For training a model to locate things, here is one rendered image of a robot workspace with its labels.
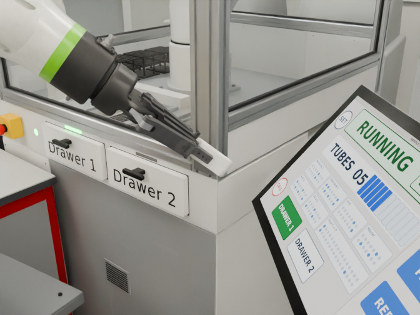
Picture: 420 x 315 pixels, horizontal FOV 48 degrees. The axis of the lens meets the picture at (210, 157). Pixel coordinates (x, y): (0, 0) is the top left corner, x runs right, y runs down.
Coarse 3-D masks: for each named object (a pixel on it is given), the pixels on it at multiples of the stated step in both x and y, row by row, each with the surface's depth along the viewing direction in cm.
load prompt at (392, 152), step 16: (368, 112) 80; (352, 128) 81; (368, 128) 77; (384, 128) 74; (368, 144) 75; (384, 144) 71; (400, 144) 69; (384, 160) 69; (400, 160) 67; (416, 160) 64; (400, 176) 65; (416, 176) 62; (416, 192) 61
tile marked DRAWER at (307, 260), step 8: (304, 232) 75; (296, 240) 75; (304, 240) 74; (312, 240) 72; (288, 248) 76; (296, 248) 74; (304, 248) 72; (312, 248) 71; (296, 256) 73; (304, 256) 71; (312, 256) 70; (320, 256) 68; (296, 264) 72; (304, 264) 70; (312, 264) 69; (320, 264) 67; (304, 272) 69; (312, 272) 68; (304, 280) 68
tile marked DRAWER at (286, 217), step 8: (288, 200) 84; (280, 208) 85; (288, 208) 82; (272, 216) 85; (280, 216) 83; (288, 216) 81; (296, 216) 79; (280, 224) 82; (288, 224) 80; (296, 224) 78; (280, 232) 80; (288, 232) 78
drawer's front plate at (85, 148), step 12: (48, 132) 146; (60, 132) 142; (72, 132) 139; (48, 144) 148; (72, 144) 139; (84, 144) 135; (96, 144) 131; (60, 156) 146; (84, 156) 137; (96, 156) 133; (84, 168) 139; (96, 168) 135
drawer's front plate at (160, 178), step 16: (112, 160) 128; (128, 160) 124; (144, 160) 121; (112, 176) 131; (128, 176) 126; (144, 176) 121; (160, 176) 117; (176, 176) 113; (160, 192) 119; (176, 192) 115; (176, 208) 117
